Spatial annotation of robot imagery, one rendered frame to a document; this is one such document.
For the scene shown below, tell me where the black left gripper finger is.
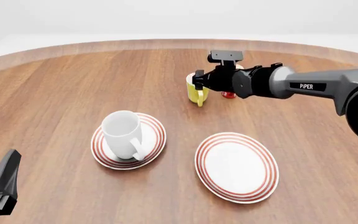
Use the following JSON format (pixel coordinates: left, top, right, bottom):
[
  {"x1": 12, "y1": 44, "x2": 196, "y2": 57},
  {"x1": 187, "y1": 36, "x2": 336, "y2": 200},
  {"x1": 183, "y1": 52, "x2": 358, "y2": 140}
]
[{"x1": 0, "y1": 149, "x2": 22, "y2": 199}]

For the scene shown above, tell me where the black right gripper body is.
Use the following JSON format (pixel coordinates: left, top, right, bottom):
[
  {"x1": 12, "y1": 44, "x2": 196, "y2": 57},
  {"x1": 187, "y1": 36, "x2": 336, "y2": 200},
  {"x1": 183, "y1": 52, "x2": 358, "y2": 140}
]
[{"x1": 202, "y1": 65, "x2": 236, "y2": 92}]

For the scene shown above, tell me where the yellow and white mug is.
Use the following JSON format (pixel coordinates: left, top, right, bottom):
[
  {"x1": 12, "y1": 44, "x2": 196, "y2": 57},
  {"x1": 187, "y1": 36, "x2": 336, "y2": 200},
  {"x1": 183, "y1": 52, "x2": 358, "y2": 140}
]
[{"x1": 185, "y1": 72, "x2": 210, "y2": 108}]

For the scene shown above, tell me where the small flat plate on stalk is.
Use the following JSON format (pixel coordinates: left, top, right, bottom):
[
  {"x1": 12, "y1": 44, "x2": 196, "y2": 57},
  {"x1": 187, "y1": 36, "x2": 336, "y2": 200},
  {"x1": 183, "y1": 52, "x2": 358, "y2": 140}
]
[{"x1": 206, "y1": 50, "x2": 244, "y2": 68}]

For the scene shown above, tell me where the white plate with red rings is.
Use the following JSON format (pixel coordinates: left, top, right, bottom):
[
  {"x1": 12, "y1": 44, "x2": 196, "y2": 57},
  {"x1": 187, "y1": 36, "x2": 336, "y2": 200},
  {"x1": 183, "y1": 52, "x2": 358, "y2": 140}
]
[
  {"x1": 90, "y1": 112, "x2": 167, "y2": 170},
  {"x1": 194, "y1": 132, "x2": 280, "y2": 205}
]

